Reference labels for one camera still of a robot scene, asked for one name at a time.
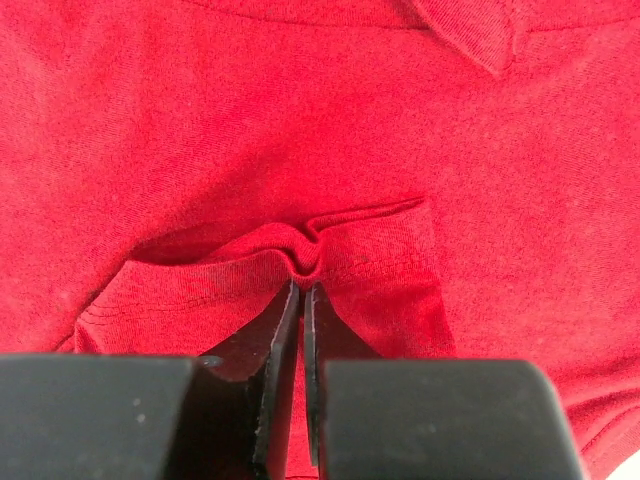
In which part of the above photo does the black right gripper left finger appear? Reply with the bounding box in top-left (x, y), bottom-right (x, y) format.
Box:
top-left (1, 283), bottom-right (299, 479)

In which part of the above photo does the red t shirt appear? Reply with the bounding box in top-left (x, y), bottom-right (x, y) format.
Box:
top-left (1, 1), bottom-right (639, 479)

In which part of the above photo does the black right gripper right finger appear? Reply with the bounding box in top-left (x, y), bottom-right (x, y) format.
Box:
top-left (304, 285), bottom-right (585, 480)

